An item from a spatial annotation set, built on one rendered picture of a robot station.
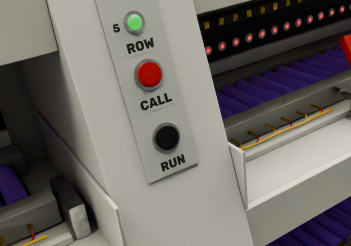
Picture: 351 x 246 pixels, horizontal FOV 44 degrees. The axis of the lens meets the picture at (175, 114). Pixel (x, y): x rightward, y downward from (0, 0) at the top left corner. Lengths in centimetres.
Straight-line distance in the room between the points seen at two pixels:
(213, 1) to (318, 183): 17
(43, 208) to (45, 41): 13
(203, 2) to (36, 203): 19
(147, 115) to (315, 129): 20
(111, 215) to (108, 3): 13
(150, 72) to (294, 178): 16
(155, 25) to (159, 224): 13
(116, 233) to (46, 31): 13
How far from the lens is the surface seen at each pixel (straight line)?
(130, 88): 27
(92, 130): 27
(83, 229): 33
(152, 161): 28
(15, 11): 27
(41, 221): 35
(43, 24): 27
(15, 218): 34
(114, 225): 28
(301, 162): 39
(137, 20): 27
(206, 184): 31
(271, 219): 36
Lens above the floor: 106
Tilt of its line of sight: 11 degrees down
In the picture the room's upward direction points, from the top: 15 degrees counter-clockwise
